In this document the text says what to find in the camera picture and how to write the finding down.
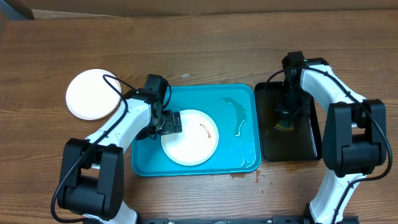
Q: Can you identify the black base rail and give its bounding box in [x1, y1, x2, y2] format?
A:
[137, 215, 314, 224]

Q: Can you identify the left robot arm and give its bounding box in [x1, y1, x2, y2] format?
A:
[50, 74, 182, 223]

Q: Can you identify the green yellow sponge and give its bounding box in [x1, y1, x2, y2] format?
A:
[275, 119, 294, 131]

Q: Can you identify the white plate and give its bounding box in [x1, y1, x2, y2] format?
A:
[161, 110, 219, 166]
[65, 68, 120, 120]

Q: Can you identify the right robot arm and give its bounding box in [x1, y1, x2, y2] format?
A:
[275, 51, 392, 223]

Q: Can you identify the teal plastic tray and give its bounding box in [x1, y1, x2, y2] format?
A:
[131, 84, 261, 177]

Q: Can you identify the black water tray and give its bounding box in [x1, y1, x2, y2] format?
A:
[254, 82, 322, 162]

